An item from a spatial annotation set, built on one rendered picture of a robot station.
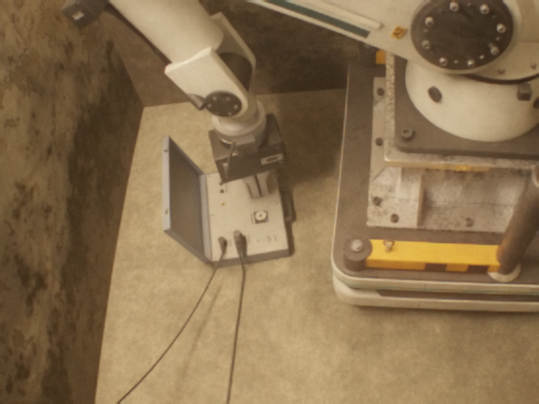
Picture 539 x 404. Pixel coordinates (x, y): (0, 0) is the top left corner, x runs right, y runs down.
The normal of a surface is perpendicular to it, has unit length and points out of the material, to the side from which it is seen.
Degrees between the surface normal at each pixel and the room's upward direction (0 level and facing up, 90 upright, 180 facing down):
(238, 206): 0
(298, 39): 90
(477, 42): 90
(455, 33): 90
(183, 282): 0
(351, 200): 0
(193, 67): 90
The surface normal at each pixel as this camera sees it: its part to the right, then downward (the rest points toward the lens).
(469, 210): -0.14, -0.54
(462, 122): -0.48, 0.54
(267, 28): -0.03, 0.84
